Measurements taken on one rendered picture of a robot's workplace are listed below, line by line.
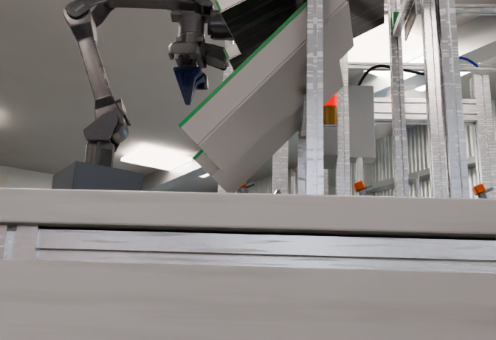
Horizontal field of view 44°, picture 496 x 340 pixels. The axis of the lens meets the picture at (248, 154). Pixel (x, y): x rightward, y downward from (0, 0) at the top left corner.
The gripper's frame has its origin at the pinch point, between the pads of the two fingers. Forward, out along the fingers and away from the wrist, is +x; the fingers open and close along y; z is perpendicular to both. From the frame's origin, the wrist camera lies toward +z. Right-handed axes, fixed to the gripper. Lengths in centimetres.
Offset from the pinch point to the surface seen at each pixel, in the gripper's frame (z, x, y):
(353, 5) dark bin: 31.5, -2.3, -29.4
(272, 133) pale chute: 18.2, 18.4, -24.2
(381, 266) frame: 28, 45, -68
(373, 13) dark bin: 35.4, -3.6, -24.5
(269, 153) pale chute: 17.5, 20.0, -18.7
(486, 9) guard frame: 97, -69, 87
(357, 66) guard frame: 55, -71, 137
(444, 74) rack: 40, 19, -48
